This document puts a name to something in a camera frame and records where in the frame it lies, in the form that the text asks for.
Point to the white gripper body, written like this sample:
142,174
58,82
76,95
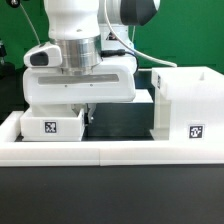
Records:
110,81

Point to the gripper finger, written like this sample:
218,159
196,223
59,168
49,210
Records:
89,110

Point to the white drawer box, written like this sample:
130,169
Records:
53,129

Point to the black raised platform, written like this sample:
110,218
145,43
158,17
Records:
121,122

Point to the black stand at left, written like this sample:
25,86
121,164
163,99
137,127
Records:
6,68

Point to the white drawer cabinet frame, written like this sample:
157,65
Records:
188,104

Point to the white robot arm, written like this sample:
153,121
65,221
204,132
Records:
79,66

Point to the white U-shaped fence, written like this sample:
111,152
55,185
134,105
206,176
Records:
100,153

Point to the white marker plate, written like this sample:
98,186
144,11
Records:
142,96

